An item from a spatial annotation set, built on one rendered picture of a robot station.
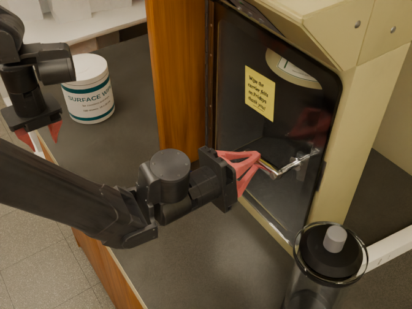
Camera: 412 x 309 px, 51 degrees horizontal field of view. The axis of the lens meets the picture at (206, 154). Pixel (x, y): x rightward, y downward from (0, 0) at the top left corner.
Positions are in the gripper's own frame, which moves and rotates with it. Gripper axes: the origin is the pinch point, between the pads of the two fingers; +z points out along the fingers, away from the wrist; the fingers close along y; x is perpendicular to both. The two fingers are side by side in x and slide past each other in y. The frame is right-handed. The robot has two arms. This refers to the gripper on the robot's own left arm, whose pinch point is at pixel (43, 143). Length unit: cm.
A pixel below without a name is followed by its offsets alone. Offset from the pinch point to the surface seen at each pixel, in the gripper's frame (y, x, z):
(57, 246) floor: -3, 59, 110
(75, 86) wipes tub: 14.5, 20.0, 3.4
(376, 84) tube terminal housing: 39, -46, -26
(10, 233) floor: -19, 79, 110
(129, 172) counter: 16.1, -3.1, 16.2
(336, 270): 24, -58, -8
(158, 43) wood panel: 24.3, -9.0, -19.4
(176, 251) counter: 13.8, -29.1, 16.1
